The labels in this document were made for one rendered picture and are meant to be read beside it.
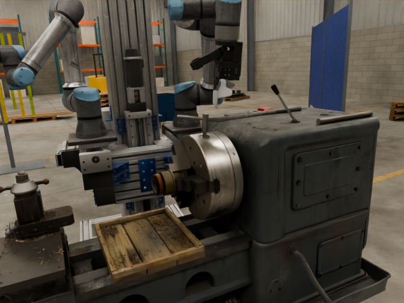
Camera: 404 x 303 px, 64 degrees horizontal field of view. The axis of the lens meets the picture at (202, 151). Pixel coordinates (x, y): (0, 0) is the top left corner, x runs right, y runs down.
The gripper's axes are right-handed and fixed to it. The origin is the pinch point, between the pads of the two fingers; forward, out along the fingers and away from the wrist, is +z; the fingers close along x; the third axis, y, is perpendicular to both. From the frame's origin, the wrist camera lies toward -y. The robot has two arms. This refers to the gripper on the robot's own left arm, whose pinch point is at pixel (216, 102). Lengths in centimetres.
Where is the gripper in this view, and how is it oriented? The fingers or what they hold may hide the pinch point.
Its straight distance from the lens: 111.2
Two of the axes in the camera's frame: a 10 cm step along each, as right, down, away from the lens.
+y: 9.9, 1.0, -1.3
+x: 1.6, -4.0, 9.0
